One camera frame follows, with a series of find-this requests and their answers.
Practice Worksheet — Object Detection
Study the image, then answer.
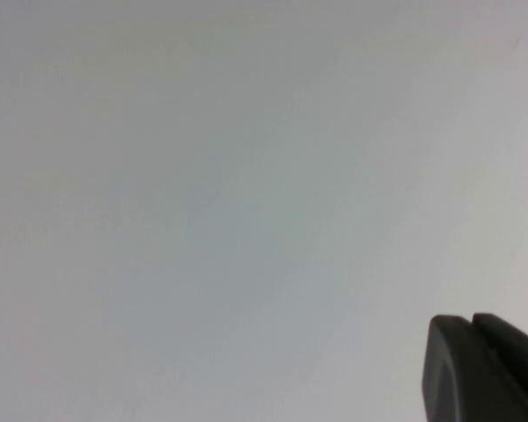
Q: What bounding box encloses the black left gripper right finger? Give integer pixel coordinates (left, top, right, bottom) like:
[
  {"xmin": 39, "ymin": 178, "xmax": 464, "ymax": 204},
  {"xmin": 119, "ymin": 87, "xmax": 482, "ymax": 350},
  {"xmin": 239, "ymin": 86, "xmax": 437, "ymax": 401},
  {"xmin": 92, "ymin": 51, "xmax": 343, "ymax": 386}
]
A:
[{"xmin": 472, "ymin": 311, "xmax": 528, "ymax": 422}]

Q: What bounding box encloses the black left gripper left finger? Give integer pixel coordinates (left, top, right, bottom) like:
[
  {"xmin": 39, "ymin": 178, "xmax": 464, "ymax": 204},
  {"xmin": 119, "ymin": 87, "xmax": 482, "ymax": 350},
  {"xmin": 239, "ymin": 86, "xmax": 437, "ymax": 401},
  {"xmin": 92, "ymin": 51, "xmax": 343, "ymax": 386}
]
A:
[{"xmin": 422, "ymin": 313, "xmax": 512, "ymax": 422}]

